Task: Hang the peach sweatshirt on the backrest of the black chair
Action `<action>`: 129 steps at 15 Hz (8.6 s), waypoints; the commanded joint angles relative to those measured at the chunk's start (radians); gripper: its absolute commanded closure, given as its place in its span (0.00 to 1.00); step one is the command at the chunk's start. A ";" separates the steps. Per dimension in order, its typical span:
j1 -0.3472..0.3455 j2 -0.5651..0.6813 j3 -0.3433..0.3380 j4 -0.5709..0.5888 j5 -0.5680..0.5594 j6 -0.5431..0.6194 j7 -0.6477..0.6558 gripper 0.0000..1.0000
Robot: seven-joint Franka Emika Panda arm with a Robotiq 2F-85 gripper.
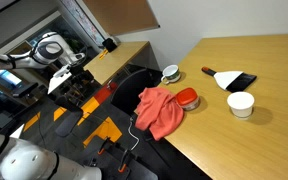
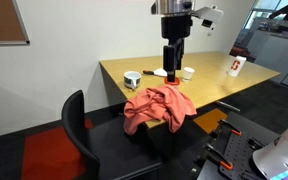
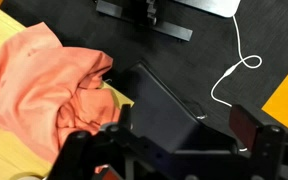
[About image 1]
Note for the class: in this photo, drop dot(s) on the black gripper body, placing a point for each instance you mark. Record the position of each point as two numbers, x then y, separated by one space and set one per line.
82 75

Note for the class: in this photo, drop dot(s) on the peach sweatshirt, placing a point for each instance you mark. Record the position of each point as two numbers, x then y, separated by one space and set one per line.
159 111

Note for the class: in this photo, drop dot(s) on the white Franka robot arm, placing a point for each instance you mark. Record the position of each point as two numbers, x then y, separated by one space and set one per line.
50 50

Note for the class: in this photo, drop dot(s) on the black chair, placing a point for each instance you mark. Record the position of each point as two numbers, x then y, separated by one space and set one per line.
130 90

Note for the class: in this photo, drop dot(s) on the yellow desk item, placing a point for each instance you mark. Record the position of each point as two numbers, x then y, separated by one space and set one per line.
103 54

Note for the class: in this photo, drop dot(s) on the green potted plant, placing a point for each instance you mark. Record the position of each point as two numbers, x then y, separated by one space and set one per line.
74 43

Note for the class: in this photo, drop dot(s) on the wooden side desk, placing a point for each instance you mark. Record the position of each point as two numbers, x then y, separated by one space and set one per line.
117 61

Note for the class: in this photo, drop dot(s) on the black desk device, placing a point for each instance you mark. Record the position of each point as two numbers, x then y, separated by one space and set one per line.
109 44

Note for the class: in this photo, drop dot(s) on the black flat device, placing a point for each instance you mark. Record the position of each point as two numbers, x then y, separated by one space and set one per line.
24 89

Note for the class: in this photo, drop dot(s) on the brown cork board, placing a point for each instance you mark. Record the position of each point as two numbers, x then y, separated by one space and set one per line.
120 15

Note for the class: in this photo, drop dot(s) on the white and green mug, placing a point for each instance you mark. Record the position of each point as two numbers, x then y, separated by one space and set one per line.
170 73

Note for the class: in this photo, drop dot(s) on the red round lid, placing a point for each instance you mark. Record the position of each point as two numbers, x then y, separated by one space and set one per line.
188 98

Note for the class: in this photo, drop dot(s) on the white cup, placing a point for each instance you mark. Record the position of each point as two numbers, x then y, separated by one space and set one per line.
240 104

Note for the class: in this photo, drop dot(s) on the printed wall poster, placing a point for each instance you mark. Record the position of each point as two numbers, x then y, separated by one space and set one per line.
84 20

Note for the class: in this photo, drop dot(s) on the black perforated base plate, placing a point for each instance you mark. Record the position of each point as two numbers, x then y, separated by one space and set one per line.
107 165

